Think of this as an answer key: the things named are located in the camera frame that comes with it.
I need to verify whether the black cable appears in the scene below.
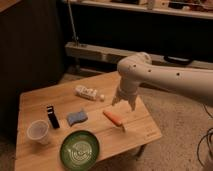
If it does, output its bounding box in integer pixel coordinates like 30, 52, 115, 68
196, 103, 213, 171

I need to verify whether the green patterned bowl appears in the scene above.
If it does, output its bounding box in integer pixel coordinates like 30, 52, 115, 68
59, 130, 100, 171

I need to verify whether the clear plastic cup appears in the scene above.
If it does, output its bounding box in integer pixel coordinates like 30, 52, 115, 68
27, 120, 50, 145

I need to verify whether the white plastic bottle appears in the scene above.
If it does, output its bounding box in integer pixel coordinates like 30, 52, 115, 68
75, 85, 105, 101

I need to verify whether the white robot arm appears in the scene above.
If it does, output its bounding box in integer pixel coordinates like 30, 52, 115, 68
112, 52, 213, 110

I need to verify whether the wall shelf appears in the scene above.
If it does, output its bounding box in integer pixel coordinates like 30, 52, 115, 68
61, 0, 213, 20

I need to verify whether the metal stand pole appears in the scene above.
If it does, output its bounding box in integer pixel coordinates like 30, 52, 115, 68
67, 0, 79, 46

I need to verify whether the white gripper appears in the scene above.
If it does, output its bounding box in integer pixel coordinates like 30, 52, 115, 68
112, 79, 138, 111

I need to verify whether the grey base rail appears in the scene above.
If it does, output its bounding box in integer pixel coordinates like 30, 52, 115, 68
65, 42, 213, 70

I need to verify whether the blue sponge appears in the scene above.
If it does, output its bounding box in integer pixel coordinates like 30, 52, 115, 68
67, 112, 88, 126

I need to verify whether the black rectangular block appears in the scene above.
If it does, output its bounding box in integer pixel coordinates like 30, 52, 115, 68
47, 106, 60, 129

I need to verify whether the orange toy carrot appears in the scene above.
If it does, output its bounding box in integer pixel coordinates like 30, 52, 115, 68
103, 110, 125, 131

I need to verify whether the wooden table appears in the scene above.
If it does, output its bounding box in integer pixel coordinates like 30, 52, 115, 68
15, 72, 162, 171

